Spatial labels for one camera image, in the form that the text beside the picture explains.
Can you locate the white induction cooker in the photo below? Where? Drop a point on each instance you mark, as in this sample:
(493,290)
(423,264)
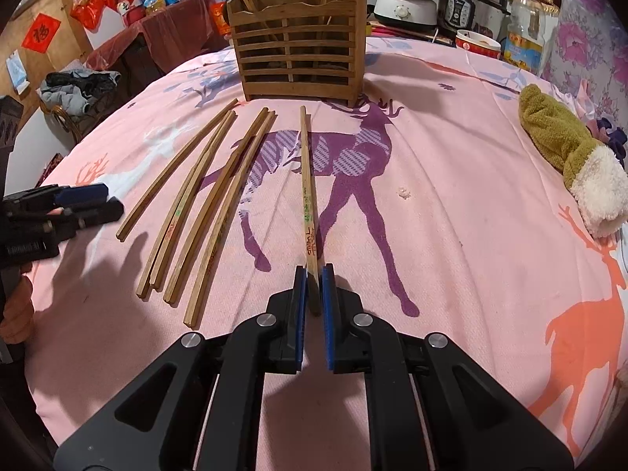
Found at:
(405,10)

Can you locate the clear cooking oil bottle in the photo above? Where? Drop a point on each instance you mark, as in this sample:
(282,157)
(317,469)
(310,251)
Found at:
(524,34)

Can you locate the wooden chopstick holder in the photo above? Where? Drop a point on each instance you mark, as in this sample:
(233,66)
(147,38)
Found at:
(294,34)

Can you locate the silver electric pressure cooker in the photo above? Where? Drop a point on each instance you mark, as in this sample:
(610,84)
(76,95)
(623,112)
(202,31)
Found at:
(466,10)

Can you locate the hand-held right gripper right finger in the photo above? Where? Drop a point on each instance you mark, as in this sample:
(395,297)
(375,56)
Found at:
(327,314)

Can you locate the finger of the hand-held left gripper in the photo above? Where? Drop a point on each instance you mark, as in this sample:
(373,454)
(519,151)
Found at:
(98,213)
(81,195)

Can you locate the small white bottle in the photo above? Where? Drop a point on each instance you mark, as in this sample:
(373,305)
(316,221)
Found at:
(122,8)

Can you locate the pile of dark clothes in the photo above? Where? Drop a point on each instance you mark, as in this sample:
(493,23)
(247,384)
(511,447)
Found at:
(78,88)

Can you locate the dark purple scrunchie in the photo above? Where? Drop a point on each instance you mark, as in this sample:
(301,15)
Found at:
(608,137)

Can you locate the blue and white packet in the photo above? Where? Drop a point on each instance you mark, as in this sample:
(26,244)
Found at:
(17,71)

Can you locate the person's left hand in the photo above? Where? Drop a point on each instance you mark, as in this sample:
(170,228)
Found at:
(19,319)

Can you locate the rattan chair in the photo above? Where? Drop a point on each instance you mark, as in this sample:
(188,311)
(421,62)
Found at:
(64,125)

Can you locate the floral pink wall covering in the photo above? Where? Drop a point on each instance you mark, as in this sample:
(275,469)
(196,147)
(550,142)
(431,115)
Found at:
(588,34)

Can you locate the red cloth covered table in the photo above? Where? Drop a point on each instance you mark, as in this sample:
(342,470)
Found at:
(147,44)

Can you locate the red plastic bag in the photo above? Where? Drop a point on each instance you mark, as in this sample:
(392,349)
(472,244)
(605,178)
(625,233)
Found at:
(88,7)

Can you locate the bunch of wooden chopsticks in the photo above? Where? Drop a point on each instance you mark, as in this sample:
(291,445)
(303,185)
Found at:
(180,221)

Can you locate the wooden door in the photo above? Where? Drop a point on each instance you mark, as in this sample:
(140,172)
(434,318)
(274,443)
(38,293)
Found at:
(54,73)

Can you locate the red printed box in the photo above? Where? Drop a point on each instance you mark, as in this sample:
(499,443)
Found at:
(53,167)

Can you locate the olive and cream plush sock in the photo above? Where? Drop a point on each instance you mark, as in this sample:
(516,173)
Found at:
(554,142)

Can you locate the red gift box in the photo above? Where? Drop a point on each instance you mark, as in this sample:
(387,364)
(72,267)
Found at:
(221,17)

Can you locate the red and white bowl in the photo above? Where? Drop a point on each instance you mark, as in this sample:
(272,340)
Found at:
(478,46)

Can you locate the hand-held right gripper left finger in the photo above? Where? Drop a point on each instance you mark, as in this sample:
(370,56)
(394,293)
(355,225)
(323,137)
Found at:
(299,314)

